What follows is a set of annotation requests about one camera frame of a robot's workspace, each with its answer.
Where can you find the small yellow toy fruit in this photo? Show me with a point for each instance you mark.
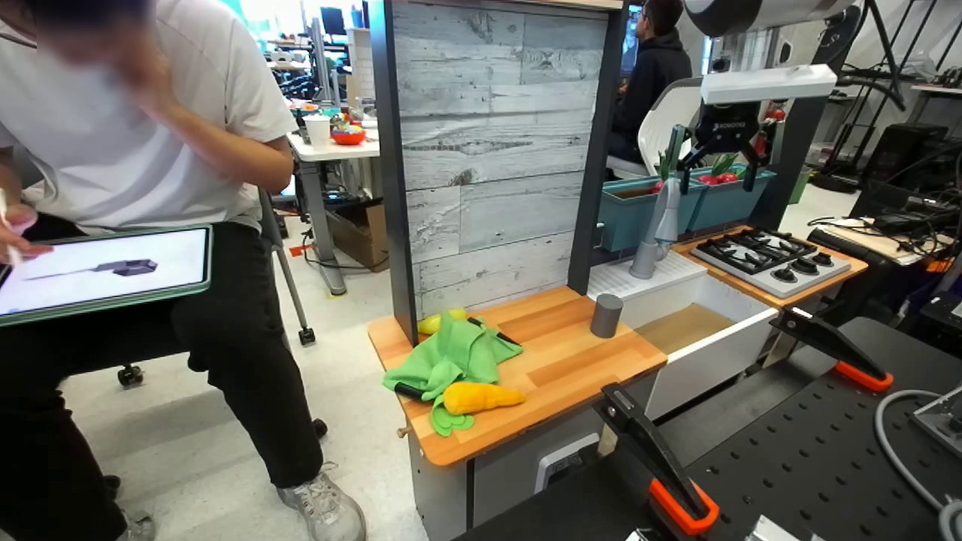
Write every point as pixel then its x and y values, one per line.
pixel 433 323

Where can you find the cardboard box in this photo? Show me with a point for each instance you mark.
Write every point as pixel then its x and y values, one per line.
pixel 358 232

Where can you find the tablet computer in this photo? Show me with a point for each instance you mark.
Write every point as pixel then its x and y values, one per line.
pixel 110 272

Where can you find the yellow plush toy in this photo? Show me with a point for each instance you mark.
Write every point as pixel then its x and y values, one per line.
pixel 481 399

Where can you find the wooden kitchen counter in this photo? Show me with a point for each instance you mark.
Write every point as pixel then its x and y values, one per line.
pixel 560 372

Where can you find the person in white shirt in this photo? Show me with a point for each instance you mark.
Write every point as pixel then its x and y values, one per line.
pixel 129 152

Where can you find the person right hand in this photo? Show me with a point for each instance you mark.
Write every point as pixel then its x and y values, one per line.
pixel 18 238

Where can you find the grey toy faucet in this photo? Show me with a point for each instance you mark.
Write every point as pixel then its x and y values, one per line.
pixel 653 235

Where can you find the background person in dark clothes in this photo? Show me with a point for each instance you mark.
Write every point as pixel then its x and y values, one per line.
pixel 649 76

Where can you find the grey plank back panel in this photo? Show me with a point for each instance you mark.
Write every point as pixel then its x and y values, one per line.
pixel 492 152

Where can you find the person left hand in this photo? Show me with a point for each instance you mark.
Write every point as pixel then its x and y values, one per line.
pixel 151 72

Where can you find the red bowl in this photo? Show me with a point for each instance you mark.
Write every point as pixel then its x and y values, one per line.
pixel 350 135

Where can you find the aluminium extrusion bracket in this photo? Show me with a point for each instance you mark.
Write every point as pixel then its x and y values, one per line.
pixel 771 530
pixel 942 422

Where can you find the white background table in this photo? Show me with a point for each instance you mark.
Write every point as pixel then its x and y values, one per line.
pixel 330 154

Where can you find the grey cup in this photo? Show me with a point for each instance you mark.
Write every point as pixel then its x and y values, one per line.
pixel 605 317

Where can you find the white paper cup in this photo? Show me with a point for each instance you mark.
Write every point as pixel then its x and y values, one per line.
pixel 317 126

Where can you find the grey kitchen cabinet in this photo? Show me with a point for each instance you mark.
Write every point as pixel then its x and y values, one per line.
pixel 499 481

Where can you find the white toy sink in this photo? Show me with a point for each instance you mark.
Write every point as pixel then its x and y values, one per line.
pixel 702 319

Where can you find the black kitchen frame post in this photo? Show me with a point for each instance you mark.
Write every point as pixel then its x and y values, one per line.
pixel 596 152
pixel 390 170

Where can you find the teal storage bin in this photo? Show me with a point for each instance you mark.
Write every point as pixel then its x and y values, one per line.
pixel 702 205

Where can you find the orange black bar clamp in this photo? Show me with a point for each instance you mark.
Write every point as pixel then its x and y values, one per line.
pixel 835 351
pixel 656 462

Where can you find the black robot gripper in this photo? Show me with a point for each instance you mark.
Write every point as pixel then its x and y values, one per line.
pixel 723 126

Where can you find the toy gas stove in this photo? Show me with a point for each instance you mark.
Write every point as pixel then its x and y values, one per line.
pixel 771 259

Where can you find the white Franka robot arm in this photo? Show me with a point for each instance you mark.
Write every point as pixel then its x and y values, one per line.
pixel 767 45

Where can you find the black perforated mounting board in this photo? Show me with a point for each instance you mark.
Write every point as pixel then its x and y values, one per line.
pixel 829 452

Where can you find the black stool leg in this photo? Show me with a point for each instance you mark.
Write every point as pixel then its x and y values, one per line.
pixel 290 275

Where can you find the green cloth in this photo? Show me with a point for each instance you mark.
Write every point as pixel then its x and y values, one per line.
pixel 451 362

